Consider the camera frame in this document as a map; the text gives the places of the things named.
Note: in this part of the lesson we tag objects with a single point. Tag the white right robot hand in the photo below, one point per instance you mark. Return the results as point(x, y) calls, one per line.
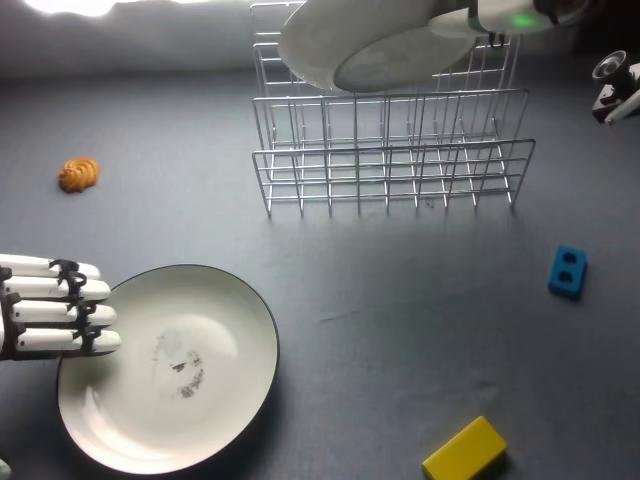
point(520, 15)

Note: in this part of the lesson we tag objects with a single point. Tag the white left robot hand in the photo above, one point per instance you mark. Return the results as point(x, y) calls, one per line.
point(45, 310)

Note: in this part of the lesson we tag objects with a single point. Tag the white plate with black rim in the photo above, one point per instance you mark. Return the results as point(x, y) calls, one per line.
point(165, 400)
point(320, 45)

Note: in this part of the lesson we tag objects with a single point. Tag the orange swirl cookie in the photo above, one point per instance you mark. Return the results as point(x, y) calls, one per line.
point(80, 175)

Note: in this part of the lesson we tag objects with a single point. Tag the blue block with two holes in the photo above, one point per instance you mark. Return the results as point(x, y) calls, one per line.
point(566, 286)

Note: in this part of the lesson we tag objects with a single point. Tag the yellow rectangular block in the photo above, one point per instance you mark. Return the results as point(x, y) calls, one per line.
point(465, 450)

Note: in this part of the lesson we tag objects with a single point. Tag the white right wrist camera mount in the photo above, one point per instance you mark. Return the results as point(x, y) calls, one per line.
point(627, 107)

